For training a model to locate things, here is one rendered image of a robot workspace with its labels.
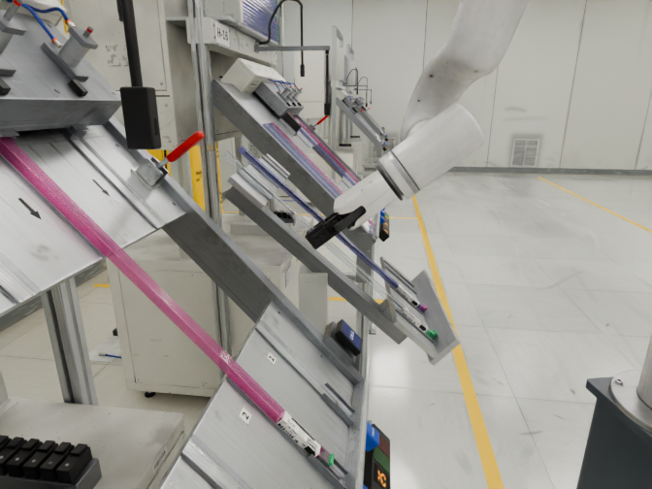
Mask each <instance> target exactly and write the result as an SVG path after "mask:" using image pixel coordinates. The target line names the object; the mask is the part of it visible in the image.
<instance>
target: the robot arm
mask: <svg viewBox="0 0 652 489"><path fill-rule="evenodd" d="M528 2H529V0H462V1H461V3H460V6H459V9H458V12H457V14H456V17H455V19H454V22H453V25H452V27H451V30H450V33H449V35H448V38H447V40H446V42H445V44H444V45H443V47H442V48H441V49H440V51H439V52H438V53H437V54H436V55H435V56H434V57H433V59H432V60H431V61H430V62H429V64H428V65H427V67H426V68H425V70H424V71H423V73H422V74H421V76H420V78H419V80H418V82H417V84H416V87H415V88H414V90H413V93H412V95H411V98H410V101H409V104H408V106H407V111H406V114H405V117H404V120H403V124H402V128H401V136H400V139H401V143H400V144H398V145H397V146H396V147H394V148H393V149H392V150H391V151H389V152H388V153H386V154H385V155H384V156H382V157H381V158H380V159H379V161H380V163H381V164H382V165H381V166H380V167H379V166H378V165H377V164H376V165H375V167H376V168H377V171H375V172H374V173H372V174H370V175H369V176H367V177H366V178H364V179H362V180H361V181H359V182H358V183H357V184H355V185H354V186H352V187H351V188H349V189H348V190H347V191H345V192H344V193H343V194H342V195H340V196H339V197H338V198H336V200H335V203H334V211H333V212H332V213H331V214H329V215H328V216H327V217H326V218H325V219H324V220H325V221H324V220H323V219H322V220H321V221H319V222H318V223H317V224H315V225H314V227H315V228H314V229H313V230H311V231H310V232H308V231H307V234H306V239H307V240H308V242H309V243H310V244H311V245H312V247H313V248H314V249H318V248H320V247H321V246H322V245H324V244H325V243H327V242H328V241H329V240H331V239H332V238H333V237H335V236H336V235H337V234H339V233H340V232H341V231H342V230H343V229H345V228H346V227H347V229H348V230H354V229H356V228H358V227H359V226H361V225H362V224H364V223H365V222H366V221H368V220H369V219H370V218H372V217H373V216H374V215H376V214H377V213H378V212H380V211H381V210H382V209H384V208H385V207H386V206H388V205H389V204H390V203H391V202H392V201H394V200H395V199H396V198H397V197H398V198H399V199H400V201H403V200H404V199H403V197H402V196H403V195H405V196H406V197H407V199H409V198H410V197H412V196H413V195H415V194H416V193H417V192H419V190H421V189H423V188H424V187H426V186H427V185H428V184H430V183H431V182H432V181H434V180H435V179H437V178H438V177H440V176H441V175H443V174H444V173H445V172H447V171H448V170H449V169H451V168H452V167H454V166H455V165H456V164H458V163H459V162H461V161H462V160H463V159H465V158H466V157H467V156H469V155H470V154H472V153H473V152H474V151H476V150H477V149H479V148H480V147H482V146H483V145H484V143H485V138H484V135H483V132H482V130H481V128H480V126H479V125H478V123H477V122H476V120H475V119H474V117H473V116H472V115H471V113H470V112H469V111H468V110H467V109H466V108H465V107H463V106H462V105H461V104H459V103H457V101H458V100H459V98H460V97H461V96H462V94H463V93H464V92H465V90H466V89H467V88H468V87H469V86H470V85H471V84H472V83H473V82H475V81H476V80H478V79H480V78H482V77H484V76H487V75H489V74H491V73H492V72H493V71H494V70H496V68H497V67H498V66H499V64H500V63H501V61H502V59H503V58H504V56H505V53H506V51H507V48H508V46H509V44H510V42H511V39H512V37H513V35H514V33H515V30H516V28H517V26H518V24H519V21H520V19H521V17H522V16H523V13H524V11H525V9H526V7H527V4H528ZM610 395H611V398H612V400H613V402H614V403H615V404H616V406H618V407H619V408H620V409H621V410H622V411H623V412H624V413H625V414H626V415H627V416H628V417H629V418H630V419H632V420H633V421H634V422H635V423H636V424H638V425H639V426H641V427H642V428H644V429H645V430H647V431H649V432H650V433H652V333H651V337H650V341H649V345H648V348H647V352H646V356H645V360H644V364H643V367H642V369H639V370H628V371H625V372H622V373H620V374H618V375H616V376H615V377H614V378H613V379H612V381H611V384H610Z"/></svg>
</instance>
